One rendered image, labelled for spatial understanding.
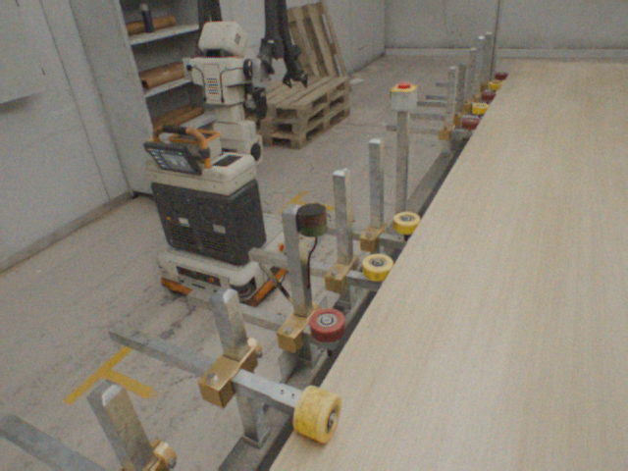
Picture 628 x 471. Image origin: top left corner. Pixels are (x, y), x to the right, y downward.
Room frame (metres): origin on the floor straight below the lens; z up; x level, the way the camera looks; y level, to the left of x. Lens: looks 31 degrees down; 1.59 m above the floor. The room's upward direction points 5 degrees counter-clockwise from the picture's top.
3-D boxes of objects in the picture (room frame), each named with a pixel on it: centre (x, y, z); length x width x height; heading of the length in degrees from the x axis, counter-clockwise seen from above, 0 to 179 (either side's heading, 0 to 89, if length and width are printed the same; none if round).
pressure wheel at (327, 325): (0.76, -0.02, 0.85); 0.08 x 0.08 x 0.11
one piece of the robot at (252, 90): (2.49, 0.32, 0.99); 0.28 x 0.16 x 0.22; 59
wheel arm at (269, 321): (0.86, 0.15, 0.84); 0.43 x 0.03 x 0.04; 60
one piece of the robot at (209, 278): (1.95, 0.62, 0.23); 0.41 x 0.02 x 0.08; 59
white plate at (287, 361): (0.87, 0.04, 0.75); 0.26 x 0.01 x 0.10; 150
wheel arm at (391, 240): (1.28, -0.12, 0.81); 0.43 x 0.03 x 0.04; 60
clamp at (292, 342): (0.82, 0.05, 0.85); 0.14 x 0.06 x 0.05; 150
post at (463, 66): (2.35, -0.85, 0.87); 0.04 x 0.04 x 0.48; 60
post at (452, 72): (2.13, -0.72, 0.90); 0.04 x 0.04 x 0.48; 60
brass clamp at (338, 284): (1.03, -0.08, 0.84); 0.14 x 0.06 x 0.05; 150
